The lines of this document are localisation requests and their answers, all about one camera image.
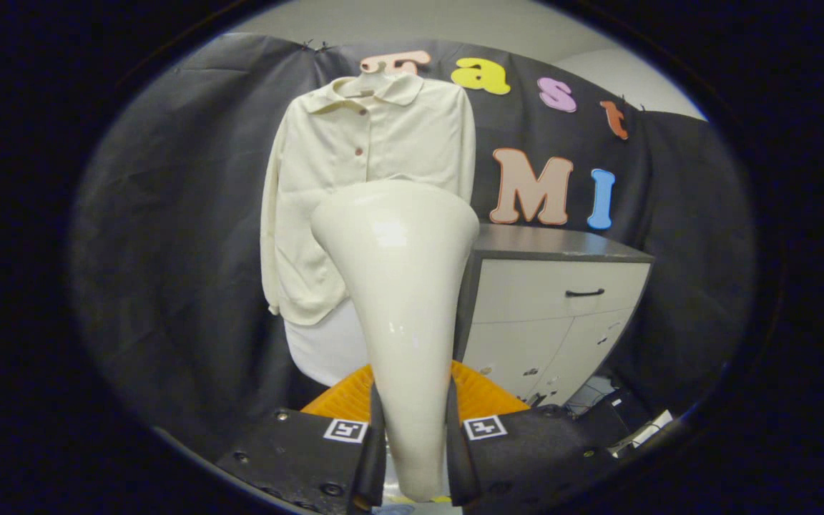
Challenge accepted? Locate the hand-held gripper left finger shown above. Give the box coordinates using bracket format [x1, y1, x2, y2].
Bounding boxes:
[215, 363, 388, 515]

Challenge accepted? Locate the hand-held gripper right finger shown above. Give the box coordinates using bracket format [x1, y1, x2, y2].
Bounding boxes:
[446, 361, 617, 515]

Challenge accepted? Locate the white garment steamer head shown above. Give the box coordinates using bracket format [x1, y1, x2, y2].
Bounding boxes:
[310, 179, 481, 503]

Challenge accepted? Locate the cream button shirt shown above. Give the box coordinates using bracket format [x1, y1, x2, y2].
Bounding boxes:
[260, 72, 477, 327]

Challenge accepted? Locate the white clothes hanger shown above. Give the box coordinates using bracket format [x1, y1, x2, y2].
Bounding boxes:
[340, 61, 400, 98]

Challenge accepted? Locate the white hanging board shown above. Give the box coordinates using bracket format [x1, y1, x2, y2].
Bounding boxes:
[283, 299, 370, 387]

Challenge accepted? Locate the grey top beige cabinet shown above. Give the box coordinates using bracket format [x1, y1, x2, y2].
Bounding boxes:
[453, 223, 656, 408]

